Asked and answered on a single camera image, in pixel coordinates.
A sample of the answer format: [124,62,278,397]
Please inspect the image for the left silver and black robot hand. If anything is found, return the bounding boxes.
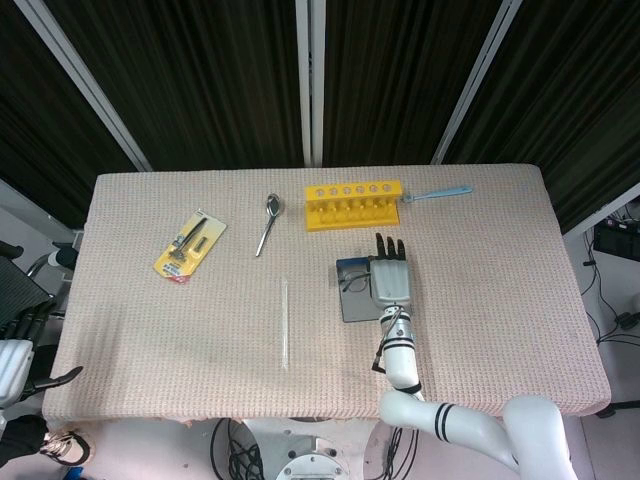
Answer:
[0,299,85,409]

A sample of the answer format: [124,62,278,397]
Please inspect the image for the right silver and black robot hand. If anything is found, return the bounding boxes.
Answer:
[368,232,414,307]

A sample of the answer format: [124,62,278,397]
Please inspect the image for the black-framed eyeglasses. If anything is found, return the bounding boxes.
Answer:
[340,269,374,295]

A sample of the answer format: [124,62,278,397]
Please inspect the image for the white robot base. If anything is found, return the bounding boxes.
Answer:
[207,417,401,480]

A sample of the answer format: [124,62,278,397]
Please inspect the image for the black trouser leg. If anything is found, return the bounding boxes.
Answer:
[0,414,49,459]

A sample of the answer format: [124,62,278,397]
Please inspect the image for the yellow test tube rack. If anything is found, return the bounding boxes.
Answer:
[304,179,404,234]

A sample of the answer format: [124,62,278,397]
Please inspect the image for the black mesh office chair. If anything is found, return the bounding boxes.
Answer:
[0,229,80,331]

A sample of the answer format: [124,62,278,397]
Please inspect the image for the black and white sneaker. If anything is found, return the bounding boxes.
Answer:
[39,430,95,467]

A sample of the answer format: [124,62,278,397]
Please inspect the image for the clear glass test tube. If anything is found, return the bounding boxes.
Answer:
[279,276,291,370]

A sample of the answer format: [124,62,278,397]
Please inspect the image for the metal spoon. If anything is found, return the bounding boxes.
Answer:
[255,193,285,259]

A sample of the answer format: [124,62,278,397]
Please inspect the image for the beige waffle-weave tablecloth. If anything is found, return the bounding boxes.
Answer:
[41,162,612,426]

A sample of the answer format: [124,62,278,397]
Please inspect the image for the razor in yellow blister pack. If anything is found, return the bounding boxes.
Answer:
[152,208,229,287]

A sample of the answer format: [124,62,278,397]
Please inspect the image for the black electronic device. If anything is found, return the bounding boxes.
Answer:
[593,224,640,259]

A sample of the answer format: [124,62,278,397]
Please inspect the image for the black pleated curtain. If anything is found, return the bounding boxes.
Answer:
[0,0,640,231]

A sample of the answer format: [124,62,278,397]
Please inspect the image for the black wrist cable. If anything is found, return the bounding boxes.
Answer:
[370,305,404,374]

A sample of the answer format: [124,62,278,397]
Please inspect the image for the white upright frame post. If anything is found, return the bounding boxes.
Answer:
[294,0,326,169]

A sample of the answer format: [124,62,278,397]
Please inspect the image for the white slanted frame post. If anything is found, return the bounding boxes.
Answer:
[13,0,153,172]
[429,0,524,165]

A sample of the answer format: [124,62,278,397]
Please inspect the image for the black base cable bundle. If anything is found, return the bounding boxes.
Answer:
[209,418,266,480]

